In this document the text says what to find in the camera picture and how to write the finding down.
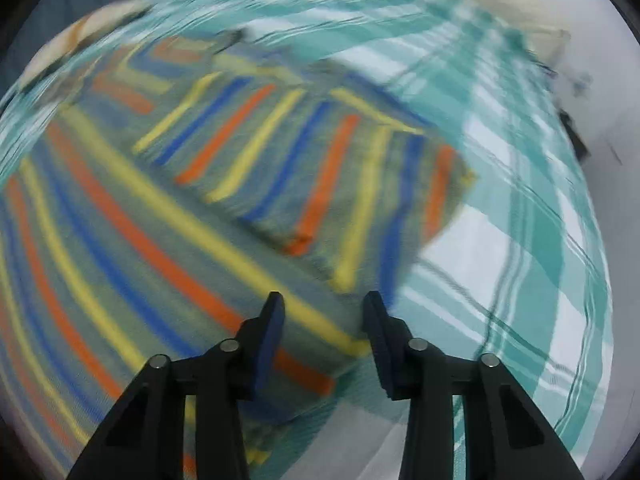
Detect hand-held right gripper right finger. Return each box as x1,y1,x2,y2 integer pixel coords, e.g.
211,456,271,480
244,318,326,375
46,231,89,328
362,290,586,480

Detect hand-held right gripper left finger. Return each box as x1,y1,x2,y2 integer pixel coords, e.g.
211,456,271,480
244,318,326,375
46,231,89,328
67,291,286,480

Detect striped knit sweater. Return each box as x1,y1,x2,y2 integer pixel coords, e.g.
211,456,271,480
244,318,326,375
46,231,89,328
0,35,477,476

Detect teal plaid bed blanket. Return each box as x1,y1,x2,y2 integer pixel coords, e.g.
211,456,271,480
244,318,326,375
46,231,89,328
0,0,616,471

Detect small striped cream pillow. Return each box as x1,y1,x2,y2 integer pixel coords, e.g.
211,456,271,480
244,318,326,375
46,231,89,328
17,0,153,91

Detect long cream pillow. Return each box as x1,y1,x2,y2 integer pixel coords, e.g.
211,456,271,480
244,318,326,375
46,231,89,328
390,0,571,61

